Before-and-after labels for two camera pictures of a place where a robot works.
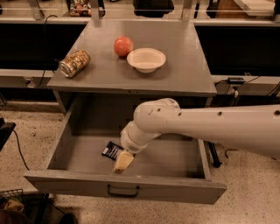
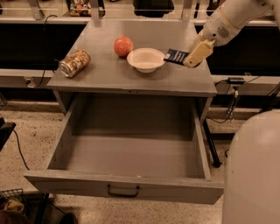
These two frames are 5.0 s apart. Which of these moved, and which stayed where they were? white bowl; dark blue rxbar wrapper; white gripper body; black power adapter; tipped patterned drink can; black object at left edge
Moved: dark blue rxbar wrapper; white gripper body
Stayed: black power adapter; white bowl; tipped patterned drink can; black object at left edge
